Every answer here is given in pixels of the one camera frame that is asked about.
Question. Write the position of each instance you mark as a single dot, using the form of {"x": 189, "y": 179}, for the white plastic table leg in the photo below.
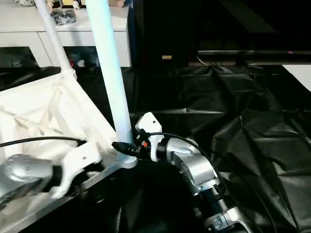
{"x": 109, "y": 72}
{"x": 53, "y": 36}

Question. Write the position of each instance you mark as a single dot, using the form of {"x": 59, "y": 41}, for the white plastic table top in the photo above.
{"x": 36, "y": 109}

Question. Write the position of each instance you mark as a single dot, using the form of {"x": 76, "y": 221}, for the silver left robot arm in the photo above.
{"x": 22, "y": 170}

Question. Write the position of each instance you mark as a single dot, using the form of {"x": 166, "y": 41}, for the black fabric case gold label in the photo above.
{"x": 166, "y": 57}

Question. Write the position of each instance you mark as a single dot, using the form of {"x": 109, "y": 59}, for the black plastic mat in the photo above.
{"x": 243, "y": 121}

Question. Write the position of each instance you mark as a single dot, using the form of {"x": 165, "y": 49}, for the clear bag of black parts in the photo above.
{"x": 63, "y": 16}

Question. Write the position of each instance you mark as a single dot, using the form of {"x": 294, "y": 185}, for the white cabinet with glass doors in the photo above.
{"x": 24, "y": 24}

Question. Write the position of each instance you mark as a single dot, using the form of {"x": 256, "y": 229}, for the white flat board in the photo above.
{"x": 298, "y": 75}

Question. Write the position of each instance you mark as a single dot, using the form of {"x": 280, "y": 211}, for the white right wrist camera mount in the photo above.
{"x": 150, "y": 123}

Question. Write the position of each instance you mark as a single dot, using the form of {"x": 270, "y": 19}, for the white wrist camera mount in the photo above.
{"x": 77, "y": 157}
{"x": 150, "y": 123}

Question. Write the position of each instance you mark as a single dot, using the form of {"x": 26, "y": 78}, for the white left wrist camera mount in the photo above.
{"x": 77, "y": 157}

